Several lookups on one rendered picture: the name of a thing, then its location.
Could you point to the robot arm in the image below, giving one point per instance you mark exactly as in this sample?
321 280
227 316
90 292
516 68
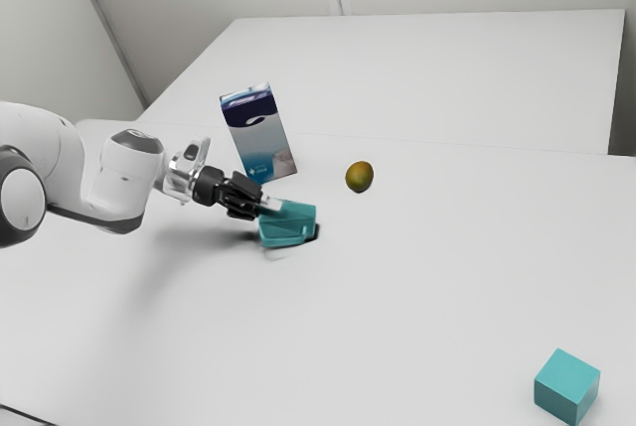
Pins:
59 168

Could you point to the green yellow mango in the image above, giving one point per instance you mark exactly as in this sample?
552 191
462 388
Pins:
359 176

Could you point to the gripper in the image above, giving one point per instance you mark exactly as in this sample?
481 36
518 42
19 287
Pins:
223 190

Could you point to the teal cube block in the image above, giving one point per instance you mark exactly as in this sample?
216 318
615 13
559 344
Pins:
566 386

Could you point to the blue and white carton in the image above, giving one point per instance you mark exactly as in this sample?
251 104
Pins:
258 135

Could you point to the teal faceted mug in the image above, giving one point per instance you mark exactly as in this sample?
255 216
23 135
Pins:
290 227

